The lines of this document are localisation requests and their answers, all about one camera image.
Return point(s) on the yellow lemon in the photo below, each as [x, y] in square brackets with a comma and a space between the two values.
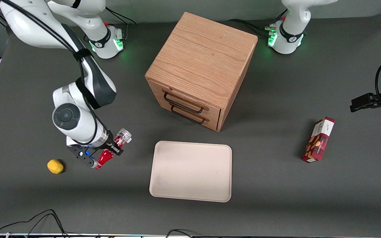
[55, 166]

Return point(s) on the beige plastic tray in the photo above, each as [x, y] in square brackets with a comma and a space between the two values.
[190, 172]

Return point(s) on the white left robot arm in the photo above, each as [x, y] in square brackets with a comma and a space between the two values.
[291, 29]

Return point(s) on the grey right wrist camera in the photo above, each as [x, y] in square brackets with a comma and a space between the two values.
[81, 155]

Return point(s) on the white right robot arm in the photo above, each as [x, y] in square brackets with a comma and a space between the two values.
[78, 122]

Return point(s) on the wooden drawer cabinet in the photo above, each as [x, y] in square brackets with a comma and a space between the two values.
[203, 56]

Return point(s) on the wooden drawer front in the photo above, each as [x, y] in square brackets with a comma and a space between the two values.
[213, 110]
[212, 122]

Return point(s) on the red coke bottle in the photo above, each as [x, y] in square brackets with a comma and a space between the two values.
[106, 158]

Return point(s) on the red snack box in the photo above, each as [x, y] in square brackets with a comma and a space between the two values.
[318, 140]

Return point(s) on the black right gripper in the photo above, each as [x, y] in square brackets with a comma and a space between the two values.
[111, 142]

